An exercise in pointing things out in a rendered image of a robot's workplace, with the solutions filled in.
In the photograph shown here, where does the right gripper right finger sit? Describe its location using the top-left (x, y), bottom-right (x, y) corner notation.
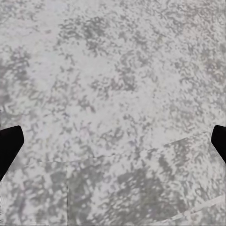
top-left (211, 125), bottom-right (226, 163)

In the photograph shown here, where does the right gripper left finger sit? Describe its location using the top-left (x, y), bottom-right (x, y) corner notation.
top-left (0, 124), bottom-right (24, 182)

